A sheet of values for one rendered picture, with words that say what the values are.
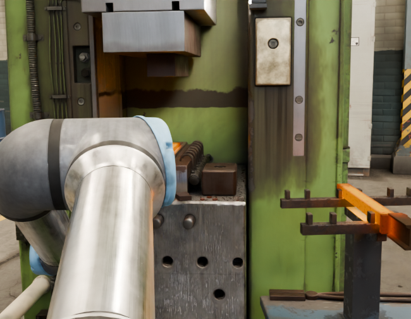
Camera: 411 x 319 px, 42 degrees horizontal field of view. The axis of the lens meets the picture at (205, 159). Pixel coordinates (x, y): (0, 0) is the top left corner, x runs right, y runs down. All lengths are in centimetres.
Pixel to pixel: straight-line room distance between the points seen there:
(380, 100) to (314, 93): 575
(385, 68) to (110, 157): 668
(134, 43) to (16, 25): 38
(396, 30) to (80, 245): 686
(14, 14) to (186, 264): 81
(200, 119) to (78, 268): 139
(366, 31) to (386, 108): 114
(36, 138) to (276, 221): 96
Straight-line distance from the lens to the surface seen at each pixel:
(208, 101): 180
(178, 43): 133
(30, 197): 68
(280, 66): 144
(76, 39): 154
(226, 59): 180
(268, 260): 154
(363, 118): 659
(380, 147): 726
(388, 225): 104
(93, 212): 52
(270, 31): 144
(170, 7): 134
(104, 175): 59
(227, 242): 132
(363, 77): 657
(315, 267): 157
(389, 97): 722
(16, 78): 159
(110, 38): 136
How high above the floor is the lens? 121
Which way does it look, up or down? 9 degrees down
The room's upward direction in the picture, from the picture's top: 1 degrees counter-clockwise
